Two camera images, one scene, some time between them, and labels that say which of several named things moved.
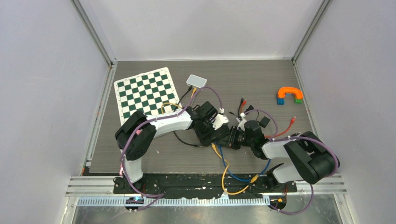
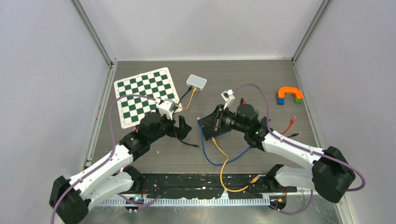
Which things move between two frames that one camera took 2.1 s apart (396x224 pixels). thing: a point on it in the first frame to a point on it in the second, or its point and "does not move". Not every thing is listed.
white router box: x=196 y=81 does not move
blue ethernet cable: x=232 y=175 to x=217 y=164
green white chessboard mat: x=152 y=93 does not move
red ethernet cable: x=244 y=102 does not move
